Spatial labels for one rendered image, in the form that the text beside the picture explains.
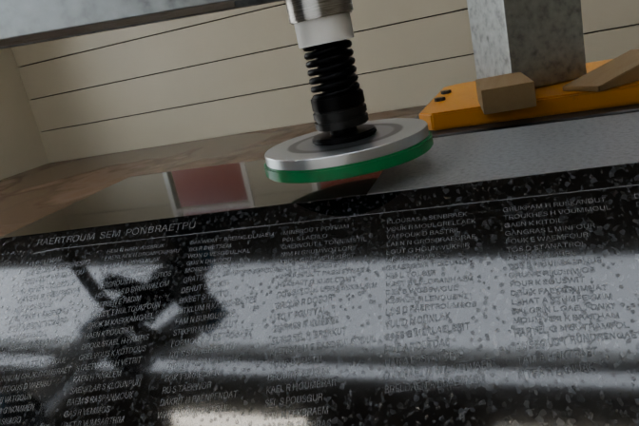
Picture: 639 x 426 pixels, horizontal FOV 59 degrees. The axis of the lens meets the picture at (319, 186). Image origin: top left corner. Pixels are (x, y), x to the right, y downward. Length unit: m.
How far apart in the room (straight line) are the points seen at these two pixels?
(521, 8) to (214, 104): 6.68
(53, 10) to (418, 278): 0.48
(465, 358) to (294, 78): 6.83
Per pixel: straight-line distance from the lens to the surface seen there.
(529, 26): 1.42
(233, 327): 0.67
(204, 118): 7.97
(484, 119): 1.30
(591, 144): 0.76
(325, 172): 0.64
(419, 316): 0.60
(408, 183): 0.68
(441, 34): 6.84
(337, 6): 0.69
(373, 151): 0.64
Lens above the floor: 0.99
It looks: 14 degrees down
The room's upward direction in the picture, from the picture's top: 12 degrees counter-clockwise
